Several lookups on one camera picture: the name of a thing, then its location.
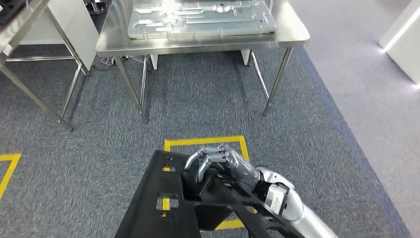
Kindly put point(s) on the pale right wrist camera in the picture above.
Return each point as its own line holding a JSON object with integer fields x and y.
{"x": 275, "y": 198}

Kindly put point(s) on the white lit cabinet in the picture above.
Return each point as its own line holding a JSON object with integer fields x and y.
{"x": 407, "y": 39}

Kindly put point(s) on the stainless steel workbench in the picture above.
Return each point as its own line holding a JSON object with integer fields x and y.
{"x": 288, "y": 33}

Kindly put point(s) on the black plastic mounting plate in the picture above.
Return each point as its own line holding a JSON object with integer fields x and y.
{"x": 147, "y": 203}

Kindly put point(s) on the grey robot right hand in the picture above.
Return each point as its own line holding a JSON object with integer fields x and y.
{"x": 239, "y": 170}

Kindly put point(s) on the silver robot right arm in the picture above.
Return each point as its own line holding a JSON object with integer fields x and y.
{"x": 308, "y": 223}

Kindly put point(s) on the yellow floor tape square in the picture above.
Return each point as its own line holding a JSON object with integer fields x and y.
{"x": 10, "y": 170}
{"x": 203, "y": 141}

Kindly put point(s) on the grey stamped metal panel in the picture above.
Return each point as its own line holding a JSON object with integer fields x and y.
{"x": 197, "y": 26}

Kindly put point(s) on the stainless steel side table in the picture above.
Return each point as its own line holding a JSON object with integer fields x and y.
{"x": 19, "y": 26}

